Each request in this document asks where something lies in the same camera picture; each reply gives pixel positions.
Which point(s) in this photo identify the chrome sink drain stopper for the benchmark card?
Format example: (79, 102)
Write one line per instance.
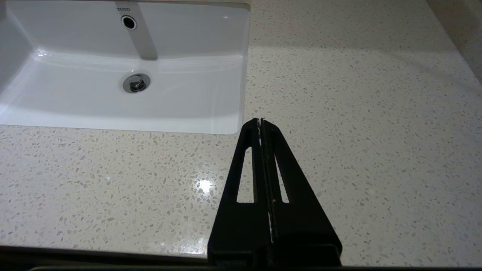
(136, 82)

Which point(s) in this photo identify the white rectangular sink basin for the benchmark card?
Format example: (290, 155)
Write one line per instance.
(94, 75)

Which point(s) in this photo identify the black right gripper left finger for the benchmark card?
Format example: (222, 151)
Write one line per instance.
(233, 226)

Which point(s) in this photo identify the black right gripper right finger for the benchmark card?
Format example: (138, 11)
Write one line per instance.
(301, 226)

